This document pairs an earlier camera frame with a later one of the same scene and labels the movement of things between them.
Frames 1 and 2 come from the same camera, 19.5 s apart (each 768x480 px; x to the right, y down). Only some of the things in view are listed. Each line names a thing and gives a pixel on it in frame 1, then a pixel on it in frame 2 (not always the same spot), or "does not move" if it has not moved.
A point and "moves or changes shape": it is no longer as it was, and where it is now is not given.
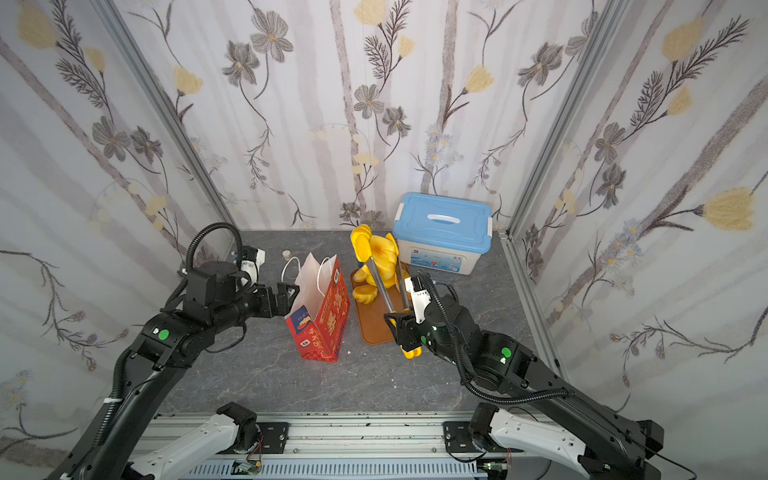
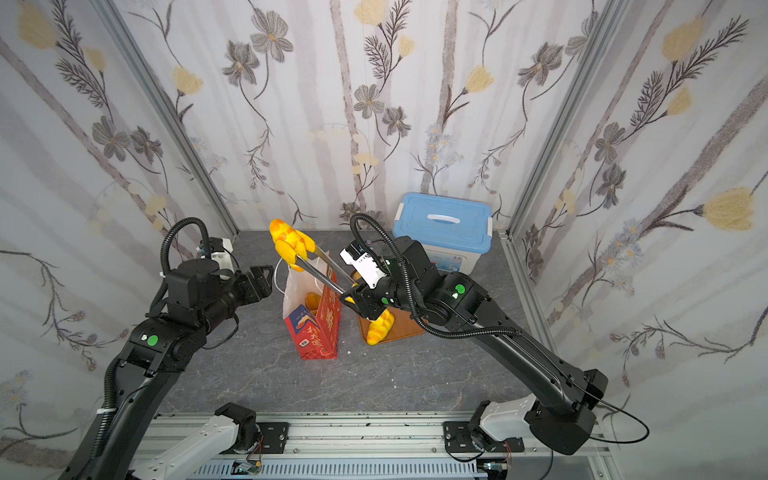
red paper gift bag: (321, 309) does not move
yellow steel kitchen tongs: (408, 351) moves or changes shape
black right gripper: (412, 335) -> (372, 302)
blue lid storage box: (442, 233) does not move
